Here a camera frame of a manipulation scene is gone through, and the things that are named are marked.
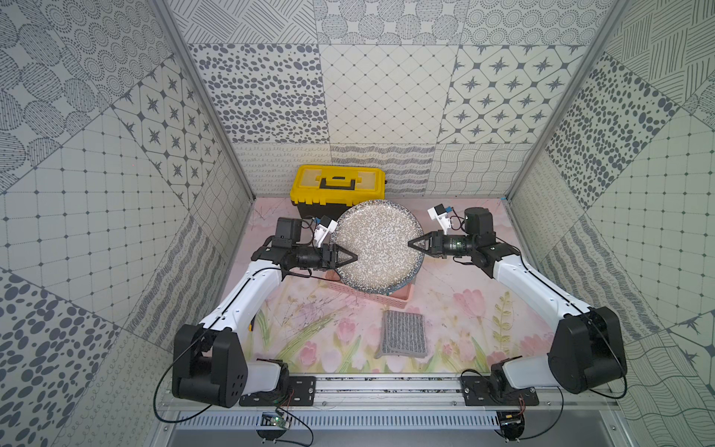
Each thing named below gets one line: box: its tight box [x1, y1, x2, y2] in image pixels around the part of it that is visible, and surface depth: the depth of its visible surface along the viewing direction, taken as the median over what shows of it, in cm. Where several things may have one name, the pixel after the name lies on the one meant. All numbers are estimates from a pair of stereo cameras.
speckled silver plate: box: [336, 199, 426, 296], surface depth 79 cm
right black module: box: [496, 409, 526, 441], surface depth 73 cm
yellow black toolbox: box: [289, 164, 387, 222], surface depth 103 cm
